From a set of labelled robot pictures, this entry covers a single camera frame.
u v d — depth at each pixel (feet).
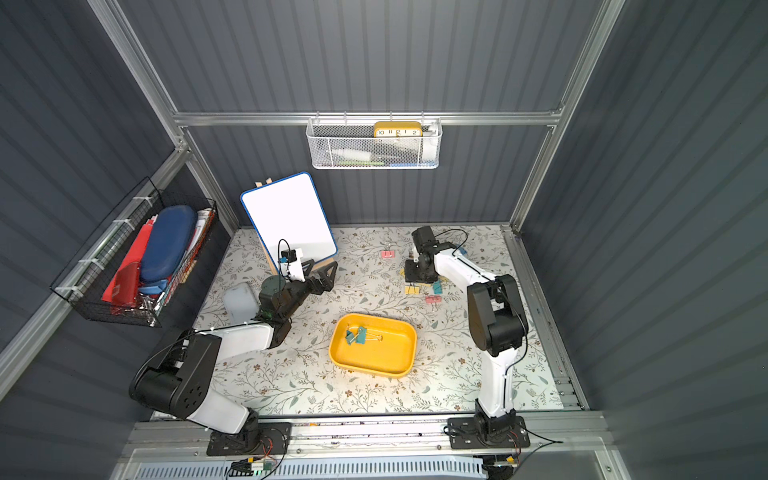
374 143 2.95
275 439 2.42
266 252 2.98
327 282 2.60
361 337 2.91
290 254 2.49
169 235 2.48
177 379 1.49
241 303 3.19
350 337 2.87
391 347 2.93
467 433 2.39
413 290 3.33
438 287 3.32
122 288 2.13
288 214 2.80
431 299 3.18
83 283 2.00
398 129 2.86
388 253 3.66
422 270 2.73
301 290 2.54
